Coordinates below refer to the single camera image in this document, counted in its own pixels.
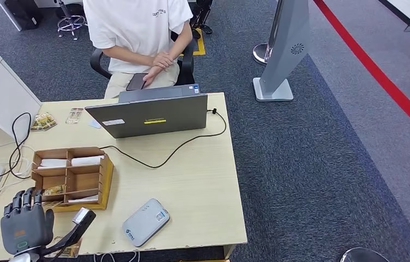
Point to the white card stack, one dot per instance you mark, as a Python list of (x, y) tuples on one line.
[(83, 199), (87, 161), (53, 163)]

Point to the chrome stanchion base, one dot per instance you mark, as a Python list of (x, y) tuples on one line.
[(364, 255), (260, 54)]

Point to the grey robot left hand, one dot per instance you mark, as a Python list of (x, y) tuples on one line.
[(26, 227)]

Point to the person's left hand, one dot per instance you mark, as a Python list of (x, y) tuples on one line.
[(153, 75)]

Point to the person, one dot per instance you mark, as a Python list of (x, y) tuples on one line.
[(136, 29)]

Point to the grey kiosk stand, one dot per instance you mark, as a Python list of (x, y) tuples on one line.
[(286, 47)]

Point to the person's right hand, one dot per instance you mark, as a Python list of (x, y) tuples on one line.
[(163, 60)]

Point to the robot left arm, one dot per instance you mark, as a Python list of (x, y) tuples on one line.
[(22, 258)]

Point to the person's right forearm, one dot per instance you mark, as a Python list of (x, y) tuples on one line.
[(127, 56)]

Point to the chrome stool base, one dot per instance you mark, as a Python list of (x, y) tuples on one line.
[(70, 23)]

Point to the gold room key card stack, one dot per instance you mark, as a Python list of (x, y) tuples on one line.
[(43, 122)]

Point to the person's left forearm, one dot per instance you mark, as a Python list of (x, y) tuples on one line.
[(181, 41)]

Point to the black bag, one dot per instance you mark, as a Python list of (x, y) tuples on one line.
[(22, 14)]

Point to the white ID card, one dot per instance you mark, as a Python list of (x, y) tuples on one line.
[(95, 124)]

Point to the black office chair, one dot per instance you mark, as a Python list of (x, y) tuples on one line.
[(187, 68)]

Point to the grey card reader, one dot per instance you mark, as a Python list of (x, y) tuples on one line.
[(145, 222)]

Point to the cardboard card organizer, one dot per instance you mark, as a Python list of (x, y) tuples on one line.
[(82, 180)]

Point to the white desk panel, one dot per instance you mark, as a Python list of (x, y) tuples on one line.
[(8, 14)]

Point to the grey laptop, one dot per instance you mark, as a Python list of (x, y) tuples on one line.
[(154, 119)]

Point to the black smartphone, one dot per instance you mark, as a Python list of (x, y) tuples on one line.
[(136, 82)]

